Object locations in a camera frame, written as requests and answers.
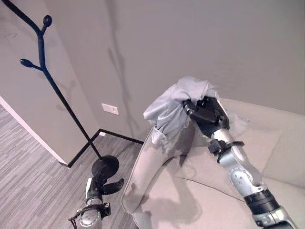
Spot white wall socket plate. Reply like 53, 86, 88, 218
101, 103, 119, 116

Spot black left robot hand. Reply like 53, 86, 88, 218
85, 173, 125, 200

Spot grey garment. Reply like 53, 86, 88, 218
143, 76, 219, 153

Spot black coat rack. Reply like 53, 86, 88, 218
1, 0, 120, 180

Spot beige sofa cushion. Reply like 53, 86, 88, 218
175, 128, 283, 201

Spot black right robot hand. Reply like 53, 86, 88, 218
182, 92, 231, 138

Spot beige sofa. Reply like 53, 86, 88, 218
121, 98, 305, 229

